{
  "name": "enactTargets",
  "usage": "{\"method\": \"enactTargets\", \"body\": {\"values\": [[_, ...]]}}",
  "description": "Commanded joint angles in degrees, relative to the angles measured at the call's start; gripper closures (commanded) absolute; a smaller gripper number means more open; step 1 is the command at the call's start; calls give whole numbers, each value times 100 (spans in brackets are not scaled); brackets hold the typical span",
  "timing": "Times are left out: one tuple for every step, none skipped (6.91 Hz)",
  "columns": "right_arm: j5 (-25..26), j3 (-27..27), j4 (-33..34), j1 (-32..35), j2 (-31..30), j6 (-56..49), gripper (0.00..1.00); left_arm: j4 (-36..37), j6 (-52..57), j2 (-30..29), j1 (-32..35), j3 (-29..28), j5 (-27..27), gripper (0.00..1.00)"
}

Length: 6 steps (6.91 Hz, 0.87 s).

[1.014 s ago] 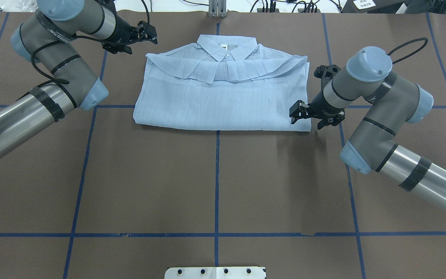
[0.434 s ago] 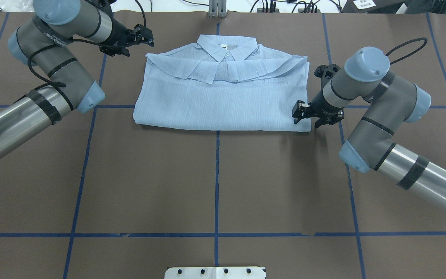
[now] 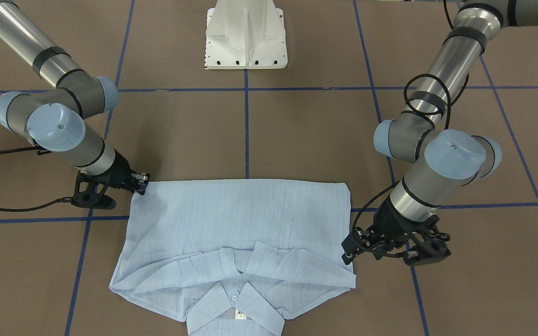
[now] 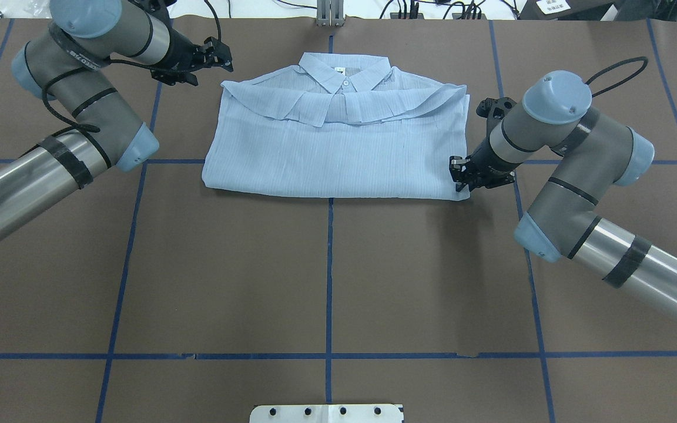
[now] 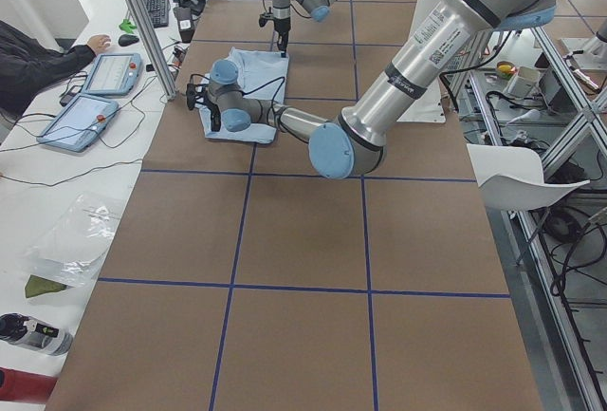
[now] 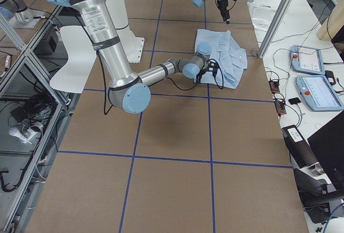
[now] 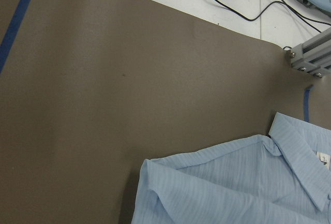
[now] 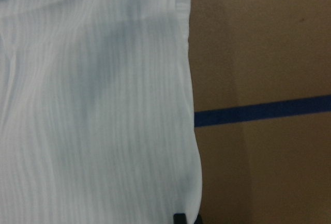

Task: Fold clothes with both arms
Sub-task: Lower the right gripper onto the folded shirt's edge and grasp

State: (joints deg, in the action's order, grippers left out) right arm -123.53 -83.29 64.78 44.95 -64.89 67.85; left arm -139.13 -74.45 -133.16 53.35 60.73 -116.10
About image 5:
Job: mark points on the clear plastic bag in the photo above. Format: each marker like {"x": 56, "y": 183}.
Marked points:
{"x": 73, "y": 250}

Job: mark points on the person in dark jacket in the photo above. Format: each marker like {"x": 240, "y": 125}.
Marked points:
{"x": 27, "y": 67}

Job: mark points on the black computer mouse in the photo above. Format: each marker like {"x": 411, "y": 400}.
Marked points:
{"x": 126, "y": 40}

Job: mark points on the blue teach pendant far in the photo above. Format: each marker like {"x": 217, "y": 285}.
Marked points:
{"x": 113, "y": 75}

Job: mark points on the blue teach pendant near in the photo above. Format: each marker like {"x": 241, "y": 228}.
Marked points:
{"x": 80, "y": 123}

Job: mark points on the person's hand on desk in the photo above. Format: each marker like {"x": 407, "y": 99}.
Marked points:
{"x": 99, "y": 43}

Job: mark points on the green cloth piece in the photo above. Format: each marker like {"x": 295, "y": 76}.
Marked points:
{"x": 38, "y": 286}

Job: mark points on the black keyboard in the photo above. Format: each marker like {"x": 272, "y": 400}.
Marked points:
{"x": 158, "y": 11}

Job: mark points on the blue teach pendant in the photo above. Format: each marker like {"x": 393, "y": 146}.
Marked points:
{"x": 113, "y": 75}
{"x": 80, "y": 123}

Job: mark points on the black white bottle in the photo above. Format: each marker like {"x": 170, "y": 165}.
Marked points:
{"x": 33, "y": 334}

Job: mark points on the white curved plastic sheet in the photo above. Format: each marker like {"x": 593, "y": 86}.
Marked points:
{"x": 511, "y": 178}

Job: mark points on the light blue button-up shirt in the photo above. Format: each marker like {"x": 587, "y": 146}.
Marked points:
{"x": 247, "y": 86}

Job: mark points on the grey aluminium frame post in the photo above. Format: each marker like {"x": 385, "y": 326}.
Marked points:
{"x": 152, "y": 46}

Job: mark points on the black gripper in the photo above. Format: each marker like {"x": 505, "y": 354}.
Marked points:
{"x": 281, "y": 28}
{"x": 212, "y": 110}

